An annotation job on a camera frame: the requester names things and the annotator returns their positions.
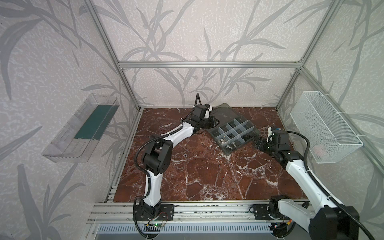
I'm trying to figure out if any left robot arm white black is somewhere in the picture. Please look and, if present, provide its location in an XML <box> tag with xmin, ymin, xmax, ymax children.
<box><xmin>140</xmin><ymin>104</ymin><xmax>219</xmax><ymax>212</ymax></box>

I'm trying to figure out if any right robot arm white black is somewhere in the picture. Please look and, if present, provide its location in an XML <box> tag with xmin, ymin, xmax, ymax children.
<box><xmin>255</xmin><ymin>127</ymin><xmax>360</xmax><ymax>240</ymax></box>

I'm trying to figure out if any grey compartment organizer box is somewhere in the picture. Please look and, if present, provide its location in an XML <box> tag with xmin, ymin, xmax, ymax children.
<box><xmin>207</xmin><ymin>103</ymin><xmax>260</xmax><ymax>156</ymax></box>

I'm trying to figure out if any pink object in basket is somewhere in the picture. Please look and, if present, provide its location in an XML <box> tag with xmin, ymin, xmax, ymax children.
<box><xmin>313</xmin><ymin>145</ymin><xmax>328</xmax><ymax>158</ymax></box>

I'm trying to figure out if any small electronics board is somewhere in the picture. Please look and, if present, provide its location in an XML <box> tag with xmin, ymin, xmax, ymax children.
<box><xmin>145</xmin><ymin>222</ymin><xmax>167</xmax><ymax>232</ymax></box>

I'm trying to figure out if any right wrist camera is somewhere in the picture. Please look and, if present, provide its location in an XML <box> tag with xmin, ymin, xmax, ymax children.
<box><xmin>267</xmin><ymin>127</ymin><xmax>280</xmax><ymax>143</ymax></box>

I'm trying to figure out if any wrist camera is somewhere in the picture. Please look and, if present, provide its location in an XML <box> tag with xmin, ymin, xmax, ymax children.
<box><xmin>205</xmin><ymin>104</ymin><xmax>213</xmax><ymax>118</ymax></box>
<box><xmin>267</xmin><ymin>127</ymin><xmax>280</xmax><ymax>143</ymax></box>

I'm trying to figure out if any left black corrugated cable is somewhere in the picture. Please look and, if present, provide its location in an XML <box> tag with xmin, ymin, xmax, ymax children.
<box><xmin>133</xmin><ymin>92</ymin><xmax>202</xmax><ymax>178</ymax></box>

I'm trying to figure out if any black corrugated cable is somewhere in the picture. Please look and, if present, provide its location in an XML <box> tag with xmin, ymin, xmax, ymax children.
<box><xmin>133</xmin><ymin>92</ymin><xmax>202</xmax><ymax>178</ymax></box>
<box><xmin>286</xmin><ymin>131</ymin><xmax>376</xmax><ymax>240</ymax></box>

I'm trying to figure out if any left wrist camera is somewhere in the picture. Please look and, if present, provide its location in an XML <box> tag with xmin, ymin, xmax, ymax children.
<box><xmin>205</xmin><ymin>104</ymin><xmax>213</xmax><ymax>118</ymax></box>

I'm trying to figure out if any right black corrugated cable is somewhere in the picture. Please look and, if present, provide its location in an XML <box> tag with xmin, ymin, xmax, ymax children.
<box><xmin>286</xmin><ymin>131</ymin><xmax>376</xmax><ymax>240</ymax></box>

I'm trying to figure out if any white wire mesh basket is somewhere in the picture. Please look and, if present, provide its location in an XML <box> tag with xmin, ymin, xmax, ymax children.
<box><xmin>290</xmin><ymin>91</ymin><xmax>364</xmax><ymax>164</ymax></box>

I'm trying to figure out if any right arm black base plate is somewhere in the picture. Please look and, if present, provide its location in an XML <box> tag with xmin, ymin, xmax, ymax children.
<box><xmin>250</xmin><ymin>204</ymin><xmax>272</xmax><ymax>221</ymax></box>

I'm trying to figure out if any aluminium front rail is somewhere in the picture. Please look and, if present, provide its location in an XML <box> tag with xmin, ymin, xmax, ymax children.
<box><xmin>87</xmin><ymin>199</ymin><xmax>306</xmax><ymax>224</ymax></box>

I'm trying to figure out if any aluminium frame back crossbar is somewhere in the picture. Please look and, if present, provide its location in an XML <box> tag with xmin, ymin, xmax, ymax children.
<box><xmin>118</xmin><ymin>61</ymin><xmax>302</xmax><ymax>69</ymax></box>

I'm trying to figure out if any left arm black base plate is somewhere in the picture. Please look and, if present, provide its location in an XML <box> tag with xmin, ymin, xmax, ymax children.
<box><xmin>133</xmin><ymin>203</ymin><xmax>175</xmax><ymax>221</ymax></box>

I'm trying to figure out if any clear acrylic wall shelf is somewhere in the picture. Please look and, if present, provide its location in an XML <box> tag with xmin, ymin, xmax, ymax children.
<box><xmin>42</xmin><ymin>94</ymin><xmax>120</xmax><ymax>163</ymax></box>

